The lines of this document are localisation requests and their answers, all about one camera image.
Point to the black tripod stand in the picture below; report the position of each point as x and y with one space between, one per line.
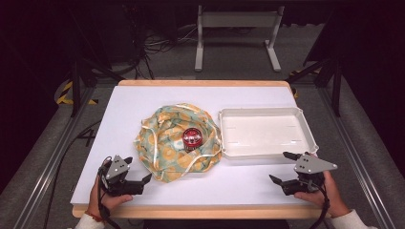
332 73
76 76

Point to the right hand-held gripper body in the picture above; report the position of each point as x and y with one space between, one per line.
310 165

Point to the person's left hand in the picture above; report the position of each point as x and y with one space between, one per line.
97 200

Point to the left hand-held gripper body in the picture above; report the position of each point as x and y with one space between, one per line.
119 187

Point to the red round can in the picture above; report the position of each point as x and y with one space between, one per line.
192 137

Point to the white plastic tray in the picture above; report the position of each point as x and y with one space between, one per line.
264 132

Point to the white metal stand frame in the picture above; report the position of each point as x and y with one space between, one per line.
237 19

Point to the yellow black hazard tape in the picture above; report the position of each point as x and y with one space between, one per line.
65 95

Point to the aluminium floor rail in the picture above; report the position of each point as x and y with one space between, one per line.
353 159
47 165

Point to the person's right hand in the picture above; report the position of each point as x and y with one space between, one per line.
331 198

